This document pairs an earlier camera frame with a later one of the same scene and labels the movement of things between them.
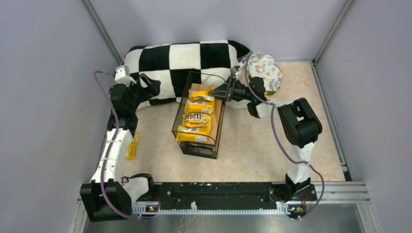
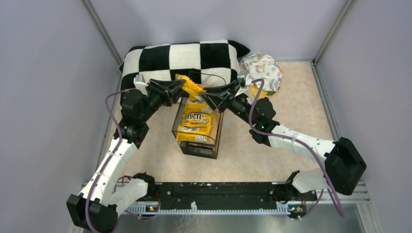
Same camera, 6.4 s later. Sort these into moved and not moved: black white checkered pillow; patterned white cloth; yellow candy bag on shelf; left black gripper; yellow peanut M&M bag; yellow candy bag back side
Moved: left black gripper
Not moved: patterned white cloth; yellow peanut M&M bag; yellow candy bag on shelf; black white checkered pillow; yellow candy bag back side
